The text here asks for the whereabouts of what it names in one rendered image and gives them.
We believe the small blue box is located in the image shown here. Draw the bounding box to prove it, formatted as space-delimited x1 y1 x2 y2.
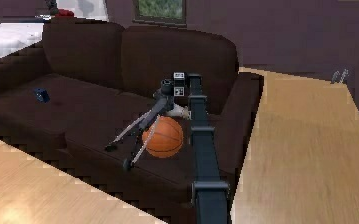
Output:
32 87 51 104

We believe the orange basketball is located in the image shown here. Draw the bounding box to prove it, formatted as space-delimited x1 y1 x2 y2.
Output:
141 115 185 159

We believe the red object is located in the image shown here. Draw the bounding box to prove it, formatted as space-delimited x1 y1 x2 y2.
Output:
49 8 75 19

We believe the dark brown sofa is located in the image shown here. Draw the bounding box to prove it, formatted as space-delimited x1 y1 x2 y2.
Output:
0 18 265 224

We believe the window with dark frame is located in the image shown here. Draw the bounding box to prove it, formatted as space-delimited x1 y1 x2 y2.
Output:
132 0 188 26

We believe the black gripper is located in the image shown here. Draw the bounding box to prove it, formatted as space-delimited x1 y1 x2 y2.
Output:
104 78 176 173

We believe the small white object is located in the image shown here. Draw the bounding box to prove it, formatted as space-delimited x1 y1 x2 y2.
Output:
166 103 192 120

